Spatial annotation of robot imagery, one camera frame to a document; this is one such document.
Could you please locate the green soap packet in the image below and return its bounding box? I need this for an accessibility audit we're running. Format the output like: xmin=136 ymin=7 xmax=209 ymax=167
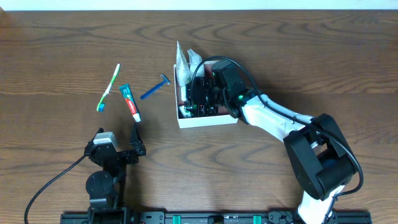
xmin=178 ymin=86 xmax=199 ymax=118

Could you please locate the white Pantene tube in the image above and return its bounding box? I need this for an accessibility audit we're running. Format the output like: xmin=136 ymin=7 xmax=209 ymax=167
xmin=176 ymin=41 xmax=192 ymax=86

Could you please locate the white box pink inside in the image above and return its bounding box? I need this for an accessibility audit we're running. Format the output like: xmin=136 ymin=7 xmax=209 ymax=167
xmin=174 ymin=65 xmax=238 ymax=129

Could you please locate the clear pump soap bottle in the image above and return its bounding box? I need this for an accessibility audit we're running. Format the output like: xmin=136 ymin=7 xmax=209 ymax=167
xmin=187 ymin=49 xmax=205 ymax=77

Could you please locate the Colgate toothpaste tube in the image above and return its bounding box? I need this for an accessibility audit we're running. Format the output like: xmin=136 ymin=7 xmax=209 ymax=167
xmin=119 ymin=83 xmax=141 ymax=123

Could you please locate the green white toothbrush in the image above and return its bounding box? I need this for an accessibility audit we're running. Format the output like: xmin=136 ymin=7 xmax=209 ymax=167
xmin=96 ymin=63 xmax=121 ymax=112

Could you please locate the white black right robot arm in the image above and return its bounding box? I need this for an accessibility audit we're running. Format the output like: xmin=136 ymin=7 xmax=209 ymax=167
xmin=185 ymin=56 xmax=364 ymax=223

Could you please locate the blue disposable razor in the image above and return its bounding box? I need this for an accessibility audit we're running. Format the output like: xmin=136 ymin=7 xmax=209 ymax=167
xmin=140 ymin=74 xmax=171 ymax=100

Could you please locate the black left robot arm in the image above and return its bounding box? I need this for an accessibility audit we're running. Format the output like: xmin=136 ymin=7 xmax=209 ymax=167
xmin=84 ymin=124 xmax=146 ymax=223

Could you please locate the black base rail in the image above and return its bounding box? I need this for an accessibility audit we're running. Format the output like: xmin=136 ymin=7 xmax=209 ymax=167
xmin=60 ymin=208 xmax=373 ymax=224

